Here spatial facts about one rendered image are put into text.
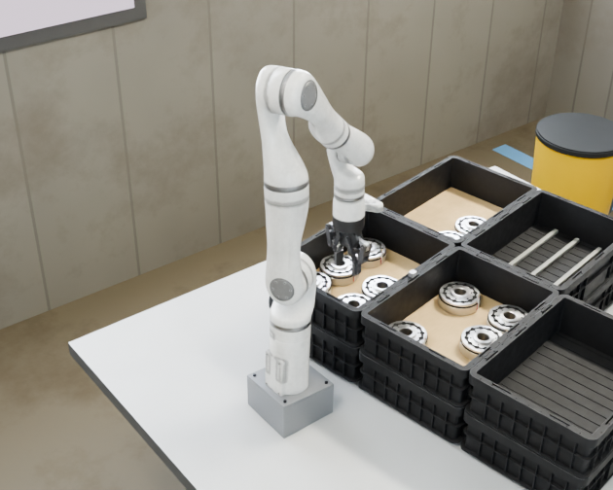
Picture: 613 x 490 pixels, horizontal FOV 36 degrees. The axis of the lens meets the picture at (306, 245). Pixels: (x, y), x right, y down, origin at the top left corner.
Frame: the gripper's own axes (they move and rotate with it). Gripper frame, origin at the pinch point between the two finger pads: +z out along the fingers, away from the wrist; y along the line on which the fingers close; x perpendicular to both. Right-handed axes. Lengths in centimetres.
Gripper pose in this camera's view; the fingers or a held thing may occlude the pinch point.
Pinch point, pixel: (347, 263)
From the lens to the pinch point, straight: 225.7
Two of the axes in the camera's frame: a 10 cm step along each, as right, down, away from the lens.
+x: 7.6, -3.5, 5.5
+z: 0.0, 8.4, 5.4
